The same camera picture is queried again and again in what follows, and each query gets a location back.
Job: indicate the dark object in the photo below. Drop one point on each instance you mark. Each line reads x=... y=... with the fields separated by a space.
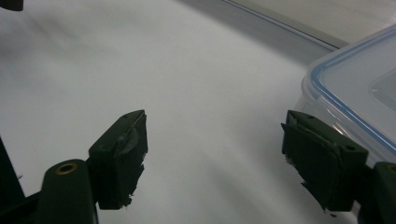
x=11 y=4

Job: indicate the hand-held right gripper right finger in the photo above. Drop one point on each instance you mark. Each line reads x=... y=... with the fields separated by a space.
x=327 y=168

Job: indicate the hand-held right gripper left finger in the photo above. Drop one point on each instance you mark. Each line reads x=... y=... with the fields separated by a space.
x=112 y=168

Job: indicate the clear plastic container blue seal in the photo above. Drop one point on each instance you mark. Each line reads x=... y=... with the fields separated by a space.
x=351 y=93

